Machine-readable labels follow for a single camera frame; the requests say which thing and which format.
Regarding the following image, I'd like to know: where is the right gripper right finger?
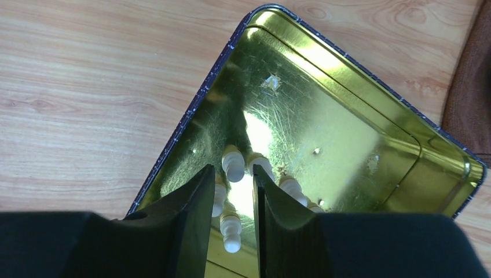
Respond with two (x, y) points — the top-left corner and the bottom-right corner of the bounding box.
(253, 165), (488, 277)

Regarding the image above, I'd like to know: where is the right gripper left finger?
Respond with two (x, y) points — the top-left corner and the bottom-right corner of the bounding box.
(1, 165), (215, 277)

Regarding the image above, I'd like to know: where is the gold metal tin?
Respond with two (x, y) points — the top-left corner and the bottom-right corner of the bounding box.
(129, 4), (486, 277)

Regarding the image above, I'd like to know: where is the white pawn in tin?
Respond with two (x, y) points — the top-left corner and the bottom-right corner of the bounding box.
(219, 212), (242, 254)
(222, 145), (245, 182)

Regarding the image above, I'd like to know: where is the brown crumpled cloth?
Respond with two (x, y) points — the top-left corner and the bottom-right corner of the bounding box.
(442, 1), (490, 164)

